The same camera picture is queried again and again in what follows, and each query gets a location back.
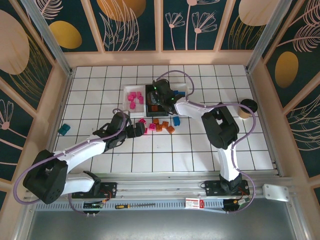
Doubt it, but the black plastic container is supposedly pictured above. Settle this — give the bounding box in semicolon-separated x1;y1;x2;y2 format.
144;84;171;118

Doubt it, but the teal lego brick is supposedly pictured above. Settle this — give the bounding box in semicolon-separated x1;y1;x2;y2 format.
57;123;72;136

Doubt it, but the yellow black screwdriver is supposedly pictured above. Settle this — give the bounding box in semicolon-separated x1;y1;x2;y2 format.
114;203;157;210

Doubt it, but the black controller board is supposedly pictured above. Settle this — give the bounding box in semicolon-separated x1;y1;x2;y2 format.
223;198;251;214
83;201;105;210

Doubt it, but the brown paper cup black lid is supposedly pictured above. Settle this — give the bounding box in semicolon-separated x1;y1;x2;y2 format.
236;98;259;119

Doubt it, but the red white label packet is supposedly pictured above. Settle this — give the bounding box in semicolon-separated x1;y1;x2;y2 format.
184;197;205;209

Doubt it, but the purple cable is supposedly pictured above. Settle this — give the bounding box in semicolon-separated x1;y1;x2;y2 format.
12;107;131;216
153;70;256;215

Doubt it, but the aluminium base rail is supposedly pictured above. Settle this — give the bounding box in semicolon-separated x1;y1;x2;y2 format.
71;177;295;201

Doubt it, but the grey slotted cable duct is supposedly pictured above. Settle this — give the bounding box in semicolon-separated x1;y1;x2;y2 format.
34;199;226;214

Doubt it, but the aluminium side rail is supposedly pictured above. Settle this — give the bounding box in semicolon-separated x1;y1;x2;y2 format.
245;66;286;179

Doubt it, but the aluminium frame post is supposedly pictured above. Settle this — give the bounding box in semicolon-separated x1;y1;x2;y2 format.
246;0;300;73
20;0;76;77

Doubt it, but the white metal bracket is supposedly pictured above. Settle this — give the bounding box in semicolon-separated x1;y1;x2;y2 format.
262;183;290;203

